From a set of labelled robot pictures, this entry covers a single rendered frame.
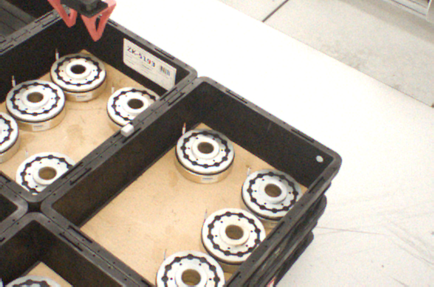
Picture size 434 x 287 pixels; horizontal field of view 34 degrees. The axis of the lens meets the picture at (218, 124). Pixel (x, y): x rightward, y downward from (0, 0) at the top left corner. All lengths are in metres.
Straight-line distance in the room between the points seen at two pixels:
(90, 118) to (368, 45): 1.84
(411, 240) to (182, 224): 0.47
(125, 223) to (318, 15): 2.04
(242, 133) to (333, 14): 1.87
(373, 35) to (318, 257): 1.82
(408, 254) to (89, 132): 0.63
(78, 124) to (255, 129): 0.32
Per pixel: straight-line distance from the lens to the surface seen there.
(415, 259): 1.39
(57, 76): 1.35
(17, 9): 1.57
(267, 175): 1.21
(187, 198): 1.20
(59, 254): 1.06
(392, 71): 2.88
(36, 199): 1.07
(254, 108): 1.22
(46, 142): 1.28
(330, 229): 1.37
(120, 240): 1.14
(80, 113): 1.32
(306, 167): 1.22
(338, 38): 2.96
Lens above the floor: 1.77
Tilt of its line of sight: 46 degrees down
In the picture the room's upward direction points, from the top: 9 degrees clockwise
